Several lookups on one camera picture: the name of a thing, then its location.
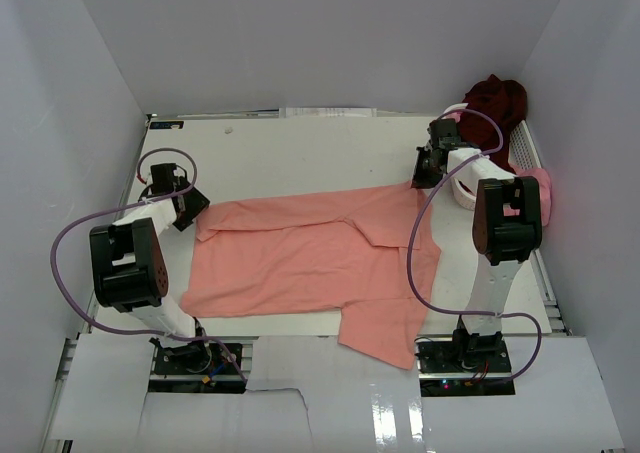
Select salmon pink t shirt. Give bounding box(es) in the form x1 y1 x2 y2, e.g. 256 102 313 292
180 184 441 370

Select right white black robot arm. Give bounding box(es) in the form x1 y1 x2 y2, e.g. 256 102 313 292
406 145 543 372

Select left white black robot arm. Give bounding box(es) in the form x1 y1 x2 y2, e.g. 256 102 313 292
89 189 212 373

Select black label sticker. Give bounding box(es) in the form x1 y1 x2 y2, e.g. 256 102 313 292
149 121 184 130

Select white plastic laundry basket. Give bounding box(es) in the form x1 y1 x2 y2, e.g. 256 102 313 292
450 121 542 211

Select dark red shirt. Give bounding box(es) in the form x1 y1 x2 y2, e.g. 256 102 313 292
458 75 528 173

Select pink shirt in basket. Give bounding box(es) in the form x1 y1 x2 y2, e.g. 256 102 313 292
518 168 552 227

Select papers behind table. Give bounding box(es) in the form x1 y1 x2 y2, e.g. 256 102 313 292
279 107 377 119

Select white paper sheets front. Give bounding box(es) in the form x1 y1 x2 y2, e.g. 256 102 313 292
50 334 624 452

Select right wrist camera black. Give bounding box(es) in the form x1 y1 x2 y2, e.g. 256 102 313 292
428 118 461 150

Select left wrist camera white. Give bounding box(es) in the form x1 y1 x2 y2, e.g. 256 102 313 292
136 171 153 186

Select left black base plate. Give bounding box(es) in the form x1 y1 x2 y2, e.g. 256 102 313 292
148 341 251 394

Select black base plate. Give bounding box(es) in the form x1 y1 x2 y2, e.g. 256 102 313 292
148 341 251 394
414 336 516 398

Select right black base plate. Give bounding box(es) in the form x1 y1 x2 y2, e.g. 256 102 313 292
414 336 516 398

